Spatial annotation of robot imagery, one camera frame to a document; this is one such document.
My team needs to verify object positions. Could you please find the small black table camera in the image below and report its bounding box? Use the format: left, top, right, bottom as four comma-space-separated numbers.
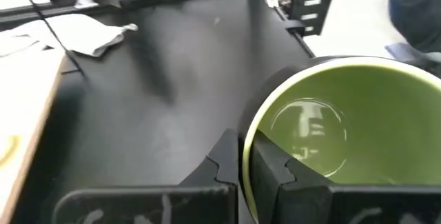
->
284, 19, 307, 36

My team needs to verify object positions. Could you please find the black drawer cabinet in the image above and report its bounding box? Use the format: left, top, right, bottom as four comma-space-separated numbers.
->
275, 0, 340, 37

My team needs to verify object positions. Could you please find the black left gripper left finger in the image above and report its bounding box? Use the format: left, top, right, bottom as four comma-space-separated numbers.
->
51, 129, 240, 224

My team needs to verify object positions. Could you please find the white cloth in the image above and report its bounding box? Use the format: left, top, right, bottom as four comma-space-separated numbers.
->
0, 12, 139, 59

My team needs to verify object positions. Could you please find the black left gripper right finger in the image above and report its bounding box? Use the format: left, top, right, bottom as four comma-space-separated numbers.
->
247, 130, 441, 224

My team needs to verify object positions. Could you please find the person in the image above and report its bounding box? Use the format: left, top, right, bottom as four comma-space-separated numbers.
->
388, 0, 441, 54

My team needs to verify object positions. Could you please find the black mug with green inside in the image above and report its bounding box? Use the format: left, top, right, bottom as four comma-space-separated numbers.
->
237, 55, 441, 224

